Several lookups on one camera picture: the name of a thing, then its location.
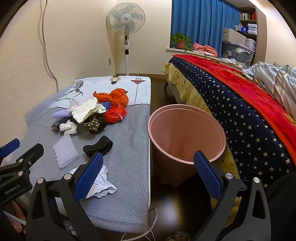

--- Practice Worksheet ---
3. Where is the grey wall cable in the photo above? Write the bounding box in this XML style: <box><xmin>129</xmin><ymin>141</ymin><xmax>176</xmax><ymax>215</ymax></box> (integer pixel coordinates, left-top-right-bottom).
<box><xmin>40</xmin><ymin>0</ymin><xmax>60</xmax><ymax>93</ymax></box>

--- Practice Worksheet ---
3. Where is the left hand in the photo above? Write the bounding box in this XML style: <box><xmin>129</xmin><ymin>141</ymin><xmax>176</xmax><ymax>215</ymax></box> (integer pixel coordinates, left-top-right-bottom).
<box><xmin>5</xmin><ymin>201</ymin><xmax>26</xmax><ymax>234</ymax></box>

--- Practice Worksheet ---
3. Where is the dark plastic storage bin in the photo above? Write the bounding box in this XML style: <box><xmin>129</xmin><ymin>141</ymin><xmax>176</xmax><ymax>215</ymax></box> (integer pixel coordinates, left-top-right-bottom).
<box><xmin>222</xmin><ymin>42</ymin><xmax>255</xmax><ymax>68</ymax></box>

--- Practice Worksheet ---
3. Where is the red floral blanket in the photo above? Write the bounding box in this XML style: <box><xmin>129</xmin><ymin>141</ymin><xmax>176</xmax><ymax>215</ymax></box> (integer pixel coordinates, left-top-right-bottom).
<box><xmin>173</xmin><ymin>54</ymin><xmax>295</xmax><ymax>161</ymax></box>

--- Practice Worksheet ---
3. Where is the pink trash bin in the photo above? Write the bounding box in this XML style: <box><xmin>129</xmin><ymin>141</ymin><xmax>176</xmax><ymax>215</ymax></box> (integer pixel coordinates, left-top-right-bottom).
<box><xmin>147</xmin><ymin>104</ymin><xmax>226</xmax><ymax>187</ymax></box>

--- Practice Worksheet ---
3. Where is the grey white printed table cover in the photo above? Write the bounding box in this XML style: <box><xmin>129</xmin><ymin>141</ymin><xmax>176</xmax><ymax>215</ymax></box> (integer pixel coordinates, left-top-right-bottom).
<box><xmin>12</xmin><ymin>76</ymin><xmax>151</xmax><ymax>233</ymax></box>

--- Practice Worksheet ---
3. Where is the plaid blue grey duvet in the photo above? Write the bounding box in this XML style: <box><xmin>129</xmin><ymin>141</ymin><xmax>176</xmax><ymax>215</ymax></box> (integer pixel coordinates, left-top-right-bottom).
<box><xmin>241</xmin><ymin>61</ymin><xmax>296</xmax><ymax>118</ymax></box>

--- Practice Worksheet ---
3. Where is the clear plastic zip bag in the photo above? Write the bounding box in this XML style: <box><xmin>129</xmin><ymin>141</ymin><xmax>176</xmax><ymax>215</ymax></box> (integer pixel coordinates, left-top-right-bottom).
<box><xmin>67</xmin><ymin>100</ymin><xmax>81</xmax><ymax>111</ymax></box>

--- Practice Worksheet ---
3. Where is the navy star bed cover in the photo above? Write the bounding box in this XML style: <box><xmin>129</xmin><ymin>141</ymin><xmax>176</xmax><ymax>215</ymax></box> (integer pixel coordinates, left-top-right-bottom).
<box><xmin>168</xmin><ymin>56</ymin><xmax>295</xmax><ymax>188</ymax></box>

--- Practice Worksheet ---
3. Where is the white floor cable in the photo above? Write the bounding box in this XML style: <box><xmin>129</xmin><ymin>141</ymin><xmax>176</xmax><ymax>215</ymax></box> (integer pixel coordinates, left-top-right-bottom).
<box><xmin>120</xmin><ymin>207</ymin><xmax>159</xmax><ymax>241</ymax></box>

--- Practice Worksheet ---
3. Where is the pink folded cloth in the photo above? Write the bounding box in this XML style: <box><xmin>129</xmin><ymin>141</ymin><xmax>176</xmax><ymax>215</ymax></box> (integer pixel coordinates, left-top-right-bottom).
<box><xmin>193</xmin><ymin>43</ymin><xmax>218</xmax><ymax>57</ymax></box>

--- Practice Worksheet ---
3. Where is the white paper wrapper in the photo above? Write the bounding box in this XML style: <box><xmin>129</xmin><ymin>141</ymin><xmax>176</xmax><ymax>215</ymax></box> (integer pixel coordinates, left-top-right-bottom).
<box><xmin>71</xmin><ymin>97</ymin><xmax>107</xmax><ymax>123</ymax></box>

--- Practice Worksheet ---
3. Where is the wooden bookshelf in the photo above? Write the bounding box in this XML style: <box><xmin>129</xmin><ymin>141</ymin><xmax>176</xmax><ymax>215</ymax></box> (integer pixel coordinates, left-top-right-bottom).
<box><xmin>239</xmin><ymin>6</ymin><xmax>267</xmax><ymax>63</ymax></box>

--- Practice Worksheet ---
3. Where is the white paper sheet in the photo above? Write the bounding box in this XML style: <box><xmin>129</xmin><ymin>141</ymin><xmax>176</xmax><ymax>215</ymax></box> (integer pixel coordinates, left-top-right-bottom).
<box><xmin>82</xmin><ymin>165</ymin><xmax>117</xmax><ymax>199</ymax></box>

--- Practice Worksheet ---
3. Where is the blue plastic bag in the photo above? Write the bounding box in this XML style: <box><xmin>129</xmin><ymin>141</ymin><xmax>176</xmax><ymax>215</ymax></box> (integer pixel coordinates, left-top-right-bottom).
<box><xmin>101</xmin><ymin>101</ymin><xmax>111</xmax><ymax>110</ymax></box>

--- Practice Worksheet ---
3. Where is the potted green plant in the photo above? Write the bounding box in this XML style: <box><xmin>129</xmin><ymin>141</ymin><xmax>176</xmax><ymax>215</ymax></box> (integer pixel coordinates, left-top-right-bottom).
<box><xmin>170</xmin><ymin>33</ymin><xmax>192</xmax><ymax>51</ymax></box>

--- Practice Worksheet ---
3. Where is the white foam net sleeve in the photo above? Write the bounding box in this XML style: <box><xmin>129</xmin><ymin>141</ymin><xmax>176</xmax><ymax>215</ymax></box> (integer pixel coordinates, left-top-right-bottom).
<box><xmin>53</xmin><ymin>133</ymin><xmax>79</xmax><ymax>169</ymax></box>

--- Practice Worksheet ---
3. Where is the black floral scrunchie cloth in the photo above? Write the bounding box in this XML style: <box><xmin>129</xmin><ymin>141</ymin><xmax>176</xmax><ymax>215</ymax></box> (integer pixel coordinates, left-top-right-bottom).
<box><xmin>82</xmin><ymin>114</ymin><xmax>107</xmax><ymax>134</ymax></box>

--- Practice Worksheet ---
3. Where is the black rubber strap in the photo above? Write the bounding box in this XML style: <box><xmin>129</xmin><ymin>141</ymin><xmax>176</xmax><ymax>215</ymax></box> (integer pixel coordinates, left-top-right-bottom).
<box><xmin>82</xmin><ymin>135</ymin><xmax>114</xmax><ymax>159</ymax></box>

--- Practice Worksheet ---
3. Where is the red plastic bag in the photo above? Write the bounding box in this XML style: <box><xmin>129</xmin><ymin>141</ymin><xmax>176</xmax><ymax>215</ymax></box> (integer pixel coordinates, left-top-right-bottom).
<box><xmin>103</xmin><ymin>106</ymin><xmax>126</xmax><ymax>123</ymax></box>

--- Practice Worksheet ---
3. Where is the black flat card package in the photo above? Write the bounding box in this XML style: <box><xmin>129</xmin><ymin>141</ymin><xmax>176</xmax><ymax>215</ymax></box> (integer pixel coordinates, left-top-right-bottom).
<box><xmin>51</xmin><ymin>117</ymin><xmax>70</xmax><ymax>131</ymax></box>

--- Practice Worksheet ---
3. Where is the white plastic container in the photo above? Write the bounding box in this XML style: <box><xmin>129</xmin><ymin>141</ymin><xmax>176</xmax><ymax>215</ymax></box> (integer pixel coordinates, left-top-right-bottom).
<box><xmin>245</xmin><ymin>38</ymin><xmax>256</xmax><ymax>51</ymax></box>

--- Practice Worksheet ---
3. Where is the grey cardboard box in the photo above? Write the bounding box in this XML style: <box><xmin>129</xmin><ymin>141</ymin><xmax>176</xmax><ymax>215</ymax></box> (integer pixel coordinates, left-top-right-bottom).
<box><xmin>222</xmin><ymin>28</ymin><xmax>246</xmax><ymax>45</ymax></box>

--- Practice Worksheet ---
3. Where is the white standing fan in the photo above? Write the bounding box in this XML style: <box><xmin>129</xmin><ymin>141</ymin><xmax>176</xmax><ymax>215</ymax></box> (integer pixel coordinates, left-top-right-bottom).
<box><xmin>106</xmin><ymin>3</ymin><xmax>145</xmax><ymax>76</ymax></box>

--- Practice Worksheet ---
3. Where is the small white tissue ball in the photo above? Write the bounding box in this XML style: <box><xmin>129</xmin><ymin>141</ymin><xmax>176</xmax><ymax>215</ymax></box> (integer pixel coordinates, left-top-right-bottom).
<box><xmin>59</xmin><ymin>120</ymin><xmax>77</xmax><ymax>135</ymax></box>

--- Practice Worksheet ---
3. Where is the orange plastic bag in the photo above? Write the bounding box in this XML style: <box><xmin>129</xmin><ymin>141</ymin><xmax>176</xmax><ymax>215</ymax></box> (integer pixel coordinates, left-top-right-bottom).
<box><xmin>93</xmin><ymin>88</ymin><xmax>129</xmax><ymax>106</ymax></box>

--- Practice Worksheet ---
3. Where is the yellow star bed sheet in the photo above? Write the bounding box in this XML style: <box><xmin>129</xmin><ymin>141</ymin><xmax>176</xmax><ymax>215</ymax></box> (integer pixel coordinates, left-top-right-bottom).
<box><xmin>162</xmin><ymin>63</ymin><xmax>239</xmax><ymax>178</ymax></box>

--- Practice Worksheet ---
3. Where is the blue curtain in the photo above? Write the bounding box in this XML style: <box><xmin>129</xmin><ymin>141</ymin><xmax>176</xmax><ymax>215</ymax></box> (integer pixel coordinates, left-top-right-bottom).
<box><xmin>171</xmin><ymin>0</ymin><xmax>239</xmax><ymax>57</ymax></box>

